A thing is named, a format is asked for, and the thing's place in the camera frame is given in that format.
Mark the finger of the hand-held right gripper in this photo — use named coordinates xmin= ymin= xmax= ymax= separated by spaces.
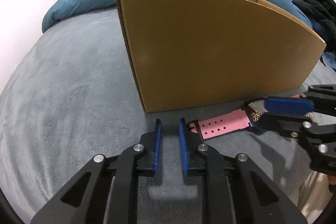
xmin=259 ymin=112 xmax=336 ymax=174
xmin=266 ymin=84 xmax=336 ymax=117

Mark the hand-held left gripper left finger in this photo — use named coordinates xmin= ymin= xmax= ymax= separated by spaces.
xmin=30 ymin=118 xmax=163 ymax=224

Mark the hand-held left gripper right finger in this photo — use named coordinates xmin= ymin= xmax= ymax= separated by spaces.
xmin=178 ymin=118 xmax=307 ymax=224

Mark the black smartwatch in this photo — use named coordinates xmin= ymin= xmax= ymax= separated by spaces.
xmin=186 ymin=93 xmax=301 ymax=140

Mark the brown cardboard box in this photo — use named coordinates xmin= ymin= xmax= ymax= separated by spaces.
xmin=115 ymin=0 xmax=327 ymax=113

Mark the black jacket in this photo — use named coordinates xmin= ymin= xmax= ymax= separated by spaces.
xmin=286 ymin=0 xmax=336 ymax=52

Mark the grey bed blanket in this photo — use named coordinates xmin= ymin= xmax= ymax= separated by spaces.
xmin=0 ymin=7 xmax=336 ymax=224

